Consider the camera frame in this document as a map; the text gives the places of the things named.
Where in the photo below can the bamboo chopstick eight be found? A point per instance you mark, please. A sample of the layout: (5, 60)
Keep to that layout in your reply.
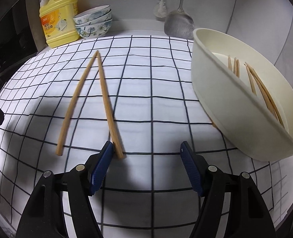
(254, 79)

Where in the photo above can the white bottle brush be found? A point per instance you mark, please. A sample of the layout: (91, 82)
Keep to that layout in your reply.
(160, 11)

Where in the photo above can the top floral bowl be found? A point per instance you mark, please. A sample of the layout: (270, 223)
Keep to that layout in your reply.
(91, 14)

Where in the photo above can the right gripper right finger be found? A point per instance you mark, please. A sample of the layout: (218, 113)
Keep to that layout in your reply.
(205, 181)

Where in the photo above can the white black grid cloth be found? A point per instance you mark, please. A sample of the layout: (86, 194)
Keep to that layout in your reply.
(148, 193)

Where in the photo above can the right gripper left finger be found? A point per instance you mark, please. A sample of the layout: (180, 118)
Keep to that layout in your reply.
(83, 181)

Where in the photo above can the bottom floral bowl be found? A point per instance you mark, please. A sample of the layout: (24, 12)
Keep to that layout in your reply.
(95, 30)

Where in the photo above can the bamboo chopstick three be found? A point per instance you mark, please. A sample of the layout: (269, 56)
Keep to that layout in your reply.
(251, 79)

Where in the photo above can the middle floral bowl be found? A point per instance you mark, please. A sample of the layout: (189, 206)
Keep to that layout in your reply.
(101, 19)

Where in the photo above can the bamboo chopstick ten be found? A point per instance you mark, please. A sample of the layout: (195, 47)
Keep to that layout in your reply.
(237, 68)

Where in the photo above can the bamboo chopstick seven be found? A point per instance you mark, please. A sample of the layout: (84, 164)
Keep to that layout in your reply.
(267, 97)

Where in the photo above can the yellow detergent bottle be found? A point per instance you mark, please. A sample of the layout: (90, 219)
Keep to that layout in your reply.
(57, 21)

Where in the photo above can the floral bowl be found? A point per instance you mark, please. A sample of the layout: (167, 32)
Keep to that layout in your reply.
(91, 14)
(95, 30)
(101, 19)

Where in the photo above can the bamboo chopstick two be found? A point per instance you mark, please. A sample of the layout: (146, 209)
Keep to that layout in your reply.
(235, 66)

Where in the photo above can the bamboo chopstick four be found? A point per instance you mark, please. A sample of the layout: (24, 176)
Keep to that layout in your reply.
(71, 107)

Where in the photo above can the steel spatula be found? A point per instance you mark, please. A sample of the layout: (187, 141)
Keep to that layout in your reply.
(179, 24)

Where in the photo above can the bamboo chopstick one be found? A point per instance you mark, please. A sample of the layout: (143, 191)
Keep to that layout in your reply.
(229, 63)

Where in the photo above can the cream round tray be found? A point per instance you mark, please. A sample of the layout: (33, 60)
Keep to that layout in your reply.
(228, 100)

